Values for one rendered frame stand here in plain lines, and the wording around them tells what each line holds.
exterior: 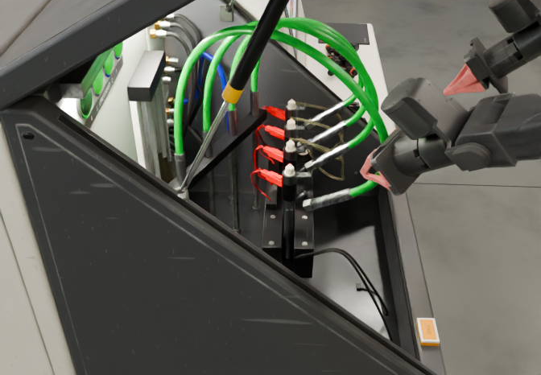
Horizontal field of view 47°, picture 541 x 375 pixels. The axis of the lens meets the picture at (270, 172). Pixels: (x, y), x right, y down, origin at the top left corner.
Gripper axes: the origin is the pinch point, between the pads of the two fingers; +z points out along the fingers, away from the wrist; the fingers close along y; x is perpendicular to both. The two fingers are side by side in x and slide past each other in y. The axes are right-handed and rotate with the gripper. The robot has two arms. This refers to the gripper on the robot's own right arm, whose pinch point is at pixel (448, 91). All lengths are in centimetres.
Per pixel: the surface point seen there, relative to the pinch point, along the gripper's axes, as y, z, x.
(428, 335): -22.1, 16.1, 35.3
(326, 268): -16.6, 41.1, 11.6
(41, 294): 28, 41, 60
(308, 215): -2.8, 33.9, 12.8
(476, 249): -107, 67, -100
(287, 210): 3.3, 31.8, 19.4
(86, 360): 16, 48, 60
